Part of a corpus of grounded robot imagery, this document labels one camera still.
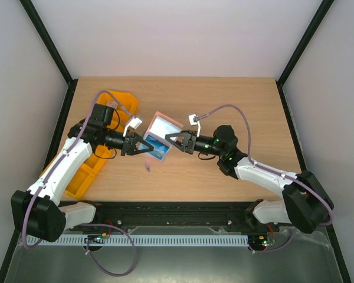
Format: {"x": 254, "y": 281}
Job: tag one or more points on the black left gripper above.
{"x": 130, "y": 144}

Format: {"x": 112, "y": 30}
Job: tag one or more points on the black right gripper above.
{"x": 189, "y": 142}

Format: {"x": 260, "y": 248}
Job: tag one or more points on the blue card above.
{"x": 160, "y": 149}

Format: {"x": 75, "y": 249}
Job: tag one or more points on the pink card holder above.
{"x": 159, "y": 126}

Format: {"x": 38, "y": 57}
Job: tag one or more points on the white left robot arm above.
{"x": 37, "y": 211}

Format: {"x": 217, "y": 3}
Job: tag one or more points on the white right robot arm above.
{"x": 302, "y": 202}

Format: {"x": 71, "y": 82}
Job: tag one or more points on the yellow bin top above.
{"x": 125, "y": 99}

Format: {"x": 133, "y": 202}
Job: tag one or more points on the yellow bin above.
{"x": 125, "y": 99}
{"x": 97, "y": 159}
{"x": 80, "y": 182}

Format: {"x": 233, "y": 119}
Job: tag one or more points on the yellow bin bottom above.
{"x": 80, "y": 182}

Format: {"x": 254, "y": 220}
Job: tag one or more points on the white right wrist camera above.
{"x": 194, "y": 120}

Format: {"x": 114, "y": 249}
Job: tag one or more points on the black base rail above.
{"x": 232, "y": 216}

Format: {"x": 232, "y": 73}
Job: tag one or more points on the grey slotted cable duct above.
{"x": 152, "y": 240}

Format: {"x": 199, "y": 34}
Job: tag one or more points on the black left frame post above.
{"x": 42, "y": 31}

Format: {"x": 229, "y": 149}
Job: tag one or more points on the black frame post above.
{"x": 42, "y": 31}
{"x": 310, "y": 31}

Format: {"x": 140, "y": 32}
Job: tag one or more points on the black right frame post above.
{"x": 310, "y": 31}

